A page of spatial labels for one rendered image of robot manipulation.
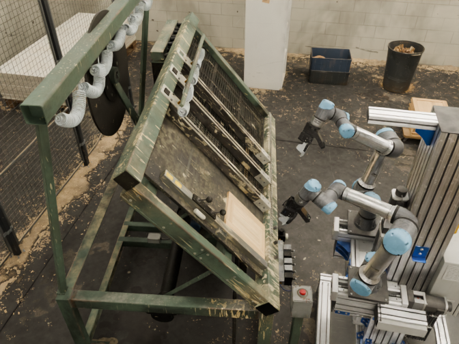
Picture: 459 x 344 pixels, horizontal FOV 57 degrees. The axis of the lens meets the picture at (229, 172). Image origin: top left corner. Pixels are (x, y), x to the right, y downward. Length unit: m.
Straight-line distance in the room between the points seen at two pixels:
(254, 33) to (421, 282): 4.41
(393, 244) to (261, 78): 4.80
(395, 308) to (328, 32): 5.73
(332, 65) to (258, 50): 1.18
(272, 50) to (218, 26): 1.82
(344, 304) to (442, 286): 0.57
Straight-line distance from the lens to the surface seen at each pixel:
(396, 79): 6.88
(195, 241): 2.27
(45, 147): 2.11
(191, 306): 2.77
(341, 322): 3.49
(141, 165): 2.10
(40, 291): 4.13
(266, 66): 6.49
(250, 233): 2.84
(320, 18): 7.64
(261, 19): 6.24
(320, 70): 6.82
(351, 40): 7.78
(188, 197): 2.39
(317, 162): 5.17
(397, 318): 2.69
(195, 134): 2.76
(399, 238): 2.08
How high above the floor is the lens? 3.09
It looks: 39 degrees down
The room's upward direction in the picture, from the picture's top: straight up
